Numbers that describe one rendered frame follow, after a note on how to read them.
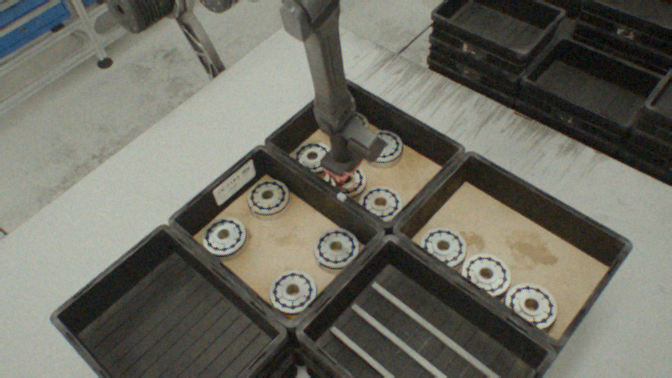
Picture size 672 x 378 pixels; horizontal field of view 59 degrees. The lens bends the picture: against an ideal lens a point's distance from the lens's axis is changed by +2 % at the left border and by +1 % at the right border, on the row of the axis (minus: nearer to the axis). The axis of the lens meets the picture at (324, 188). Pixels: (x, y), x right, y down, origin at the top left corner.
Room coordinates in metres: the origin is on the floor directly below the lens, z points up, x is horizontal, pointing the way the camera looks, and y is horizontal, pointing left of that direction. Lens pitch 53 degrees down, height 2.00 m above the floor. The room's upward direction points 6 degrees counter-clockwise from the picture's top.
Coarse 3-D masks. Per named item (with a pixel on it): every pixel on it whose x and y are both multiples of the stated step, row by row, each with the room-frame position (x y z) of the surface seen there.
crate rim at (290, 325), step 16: (240, 160) 0.91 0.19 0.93; (224, 176) 0.86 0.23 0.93; (304, 176) 0.84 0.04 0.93; (208, 192) 0.82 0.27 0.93; (352, 208) 0.73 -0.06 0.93; (176, 224) 0.74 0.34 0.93; (368, 224) 0.68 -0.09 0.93; (192, 240) 0.70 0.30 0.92; (208, 256) 0.65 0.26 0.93; (224, 272) 0.61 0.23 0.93; (288, 320) 0.48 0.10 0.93
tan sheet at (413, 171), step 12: (408, 156) 0.94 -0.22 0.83; (420, 156) 0.94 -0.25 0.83; (360, 168) 0.92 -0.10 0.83; (372, 168) 0.91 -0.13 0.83; (384, 168) 0.91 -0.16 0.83; (396, 168) 0.91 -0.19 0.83; (408, 168) 0.90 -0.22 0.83; (420, 168) 0.90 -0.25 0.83; (432, 168) 0.89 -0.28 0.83; (372, 180) 0.88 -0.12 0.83; (384, 180) 0.87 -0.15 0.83; (396, 180) 0.87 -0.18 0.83; (408, 180) 0.86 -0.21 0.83; (420, 180) 0.86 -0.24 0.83; (408, 192) 0.83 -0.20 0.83
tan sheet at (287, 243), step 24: (240, 216) 0.81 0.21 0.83; (288, 216) 0.80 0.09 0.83; (312, 216) 0.79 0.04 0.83; (264, 240) 0.74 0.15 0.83; (288, 240) 0.73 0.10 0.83; (312, 240) 0.72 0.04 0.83; (240, 264) 0.68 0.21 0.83; (264, 264) 0.67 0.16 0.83; (288, 264) 0.67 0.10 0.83; (312, 264) 0.66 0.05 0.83; (264, 288) 0.61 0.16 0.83
